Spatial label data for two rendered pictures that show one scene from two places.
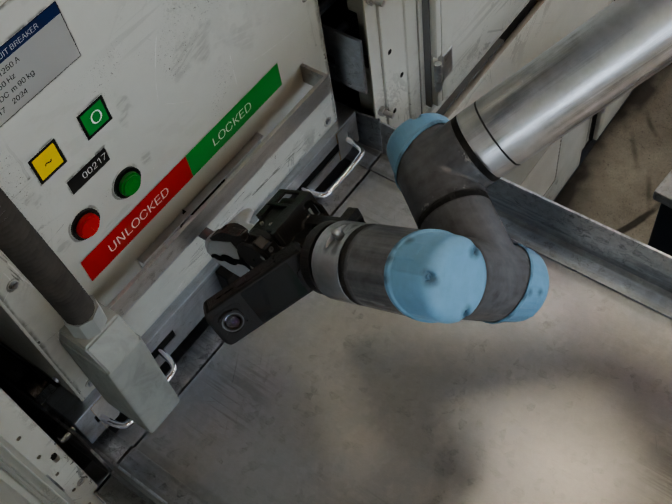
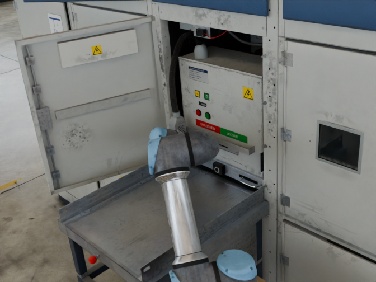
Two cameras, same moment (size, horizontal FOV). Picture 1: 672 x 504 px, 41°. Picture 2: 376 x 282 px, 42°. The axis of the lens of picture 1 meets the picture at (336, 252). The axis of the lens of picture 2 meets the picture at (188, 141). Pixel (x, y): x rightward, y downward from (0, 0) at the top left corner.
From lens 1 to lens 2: 2.00 m
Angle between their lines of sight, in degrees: 70
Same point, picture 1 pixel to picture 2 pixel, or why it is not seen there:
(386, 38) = (268, 164)
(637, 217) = not seen: outside the picture
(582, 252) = (213, 232)
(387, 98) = (267, 184)
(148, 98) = (216, 106)
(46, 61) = (202, 78)
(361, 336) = (198, 193)
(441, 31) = (285, 186)
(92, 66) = (209, 87)
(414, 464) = (160, 200)
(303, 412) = not seen: hidden behind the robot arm
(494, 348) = not seen: hidden behind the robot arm
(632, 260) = (202, 234)
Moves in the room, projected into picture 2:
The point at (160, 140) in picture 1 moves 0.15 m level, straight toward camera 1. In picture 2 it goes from (216, 117) to (184, 122)
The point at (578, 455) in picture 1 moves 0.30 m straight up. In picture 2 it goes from (151, 224) to (143, 161)
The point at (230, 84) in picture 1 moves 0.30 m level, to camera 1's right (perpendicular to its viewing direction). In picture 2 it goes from (234, 126) to (240, 158)
